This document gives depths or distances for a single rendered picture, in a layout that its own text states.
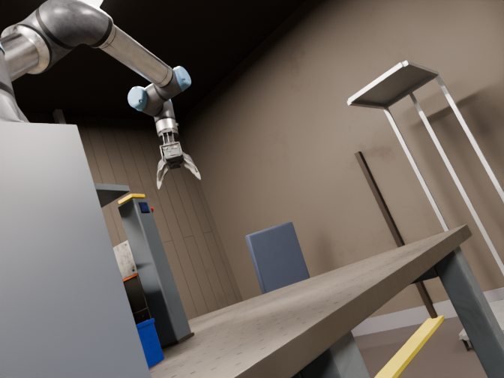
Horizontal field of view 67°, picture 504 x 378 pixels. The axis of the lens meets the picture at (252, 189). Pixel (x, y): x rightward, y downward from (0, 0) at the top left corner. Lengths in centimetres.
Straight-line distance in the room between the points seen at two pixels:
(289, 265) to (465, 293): 188
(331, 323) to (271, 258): 239
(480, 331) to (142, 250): 105
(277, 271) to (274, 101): 170
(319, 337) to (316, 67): 318
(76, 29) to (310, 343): 89
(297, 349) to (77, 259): 31
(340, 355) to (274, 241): 237
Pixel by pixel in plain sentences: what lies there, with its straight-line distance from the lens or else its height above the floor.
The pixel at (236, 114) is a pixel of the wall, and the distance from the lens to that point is 415.
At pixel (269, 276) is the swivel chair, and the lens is 296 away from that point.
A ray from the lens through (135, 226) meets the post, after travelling 120.
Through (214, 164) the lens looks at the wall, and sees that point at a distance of 440.
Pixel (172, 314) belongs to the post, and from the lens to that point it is 116.
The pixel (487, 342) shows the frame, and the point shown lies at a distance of 142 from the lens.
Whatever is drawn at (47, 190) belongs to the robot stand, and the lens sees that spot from 57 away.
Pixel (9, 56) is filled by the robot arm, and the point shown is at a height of 142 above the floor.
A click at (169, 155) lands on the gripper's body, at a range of 136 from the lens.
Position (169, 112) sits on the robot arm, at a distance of 145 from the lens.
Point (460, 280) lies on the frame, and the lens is 138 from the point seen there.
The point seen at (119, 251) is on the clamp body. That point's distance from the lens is 139.
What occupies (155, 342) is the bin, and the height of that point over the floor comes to 74.
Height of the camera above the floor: 79
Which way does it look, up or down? 12 degrees up
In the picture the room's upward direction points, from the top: 22 degrees counter-clockwise
